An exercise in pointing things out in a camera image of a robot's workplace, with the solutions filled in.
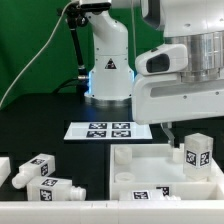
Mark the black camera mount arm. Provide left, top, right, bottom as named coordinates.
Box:
left=64, top=2, right=88, bottom=80

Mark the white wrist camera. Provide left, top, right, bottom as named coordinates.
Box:
left=135, top=44, right=188, bottom=76

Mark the white left fence bar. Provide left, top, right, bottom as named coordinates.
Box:
left=0, top=157, right=11, bottom=187

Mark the white fence bar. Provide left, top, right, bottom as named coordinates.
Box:
left=0, top=201, right=224, bottom=224
left=0, top=157, right=11, bottom=187

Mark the grey cable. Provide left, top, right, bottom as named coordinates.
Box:
left=0, top=0, right=80, bottom=108

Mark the black camera on mount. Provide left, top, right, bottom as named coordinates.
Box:
left=79, top=0, right=112, bottom=12

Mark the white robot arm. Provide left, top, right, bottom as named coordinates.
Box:
left=81, top=0, right=224, bottom=125

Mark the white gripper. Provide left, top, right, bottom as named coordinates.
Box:
left=132, top=72, right=224, bottom=147

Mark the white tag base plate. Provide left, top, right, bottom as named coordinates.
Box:
left=64, top=122, right=152, bottom=141

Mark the white front fence bar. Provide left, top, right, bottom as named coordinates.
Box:
left=0, top=201, right=224, bottom=224

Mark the white square tabletop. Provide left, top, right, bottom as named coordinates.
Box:
left=109, top=144, right=224, bottom=200

